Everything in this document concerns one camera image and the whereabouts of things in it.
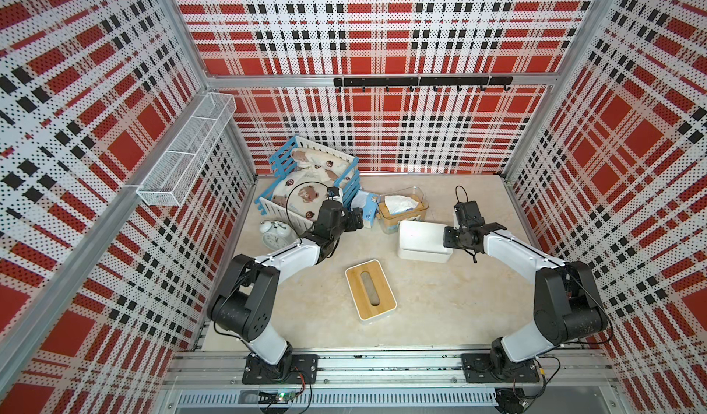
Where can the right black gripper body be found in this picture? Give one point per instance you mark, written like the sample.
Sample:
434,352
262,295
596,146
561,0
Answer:
454,237

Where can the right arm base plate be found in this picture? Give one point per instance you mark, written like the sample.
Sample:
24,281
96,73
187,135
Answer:
490,368

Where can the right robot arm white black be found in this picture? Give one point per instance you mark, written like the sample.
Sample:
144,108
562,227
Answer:
566,303

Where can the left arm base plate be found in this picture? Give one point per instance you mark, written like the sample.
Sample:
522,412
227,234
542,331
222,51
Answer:
293,369

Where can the white plastic box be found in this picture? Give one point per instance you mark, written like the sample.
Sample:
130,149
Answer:
423,241

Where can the bear print cloth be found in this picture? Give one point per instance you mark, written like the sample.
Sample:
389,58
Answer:
304,189

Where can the blue tissue pack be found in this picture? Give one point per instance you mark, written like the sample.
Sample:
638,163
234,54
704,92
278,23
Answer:
399,204
369,204

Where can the black hook rail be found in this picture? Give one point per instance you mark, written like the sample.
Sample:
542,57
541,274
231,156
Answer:
424,81

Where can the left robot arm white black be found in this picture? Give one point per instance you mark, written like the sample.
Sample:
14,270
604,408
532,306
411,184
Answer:
243,303

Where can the white alarm clock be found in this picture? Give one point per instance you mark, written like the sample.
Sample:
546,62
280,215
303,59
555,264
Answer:
276,235

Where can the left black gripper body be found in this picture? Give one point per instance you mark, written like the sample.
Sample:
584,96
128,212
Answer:
346,223

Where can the blue white slatted crate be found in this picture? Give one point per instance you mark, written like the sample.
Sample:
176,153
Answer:
282,165

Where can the clear plastic tissue box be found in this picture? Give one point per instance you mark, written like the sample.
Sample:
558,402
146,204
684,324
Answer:
409,191

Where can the green circuit board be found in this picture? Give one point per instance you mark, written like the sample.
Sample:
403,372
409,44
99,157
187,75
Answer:
276,398

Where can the white wire mesh shelf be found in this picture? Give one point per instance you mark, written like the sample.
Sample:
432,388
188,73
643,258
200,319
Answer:
170,181

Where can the white bamboo-lid tissue box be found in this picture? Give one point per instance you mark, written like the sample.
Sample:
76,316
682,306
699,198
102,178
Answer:
370,290

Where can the bamboo lid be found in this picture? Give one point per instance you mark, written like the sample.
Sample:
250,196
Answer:
391,224

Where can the blue tissue pack front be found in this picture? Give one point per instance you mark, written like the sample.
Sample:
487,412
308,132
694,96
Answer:
399,204

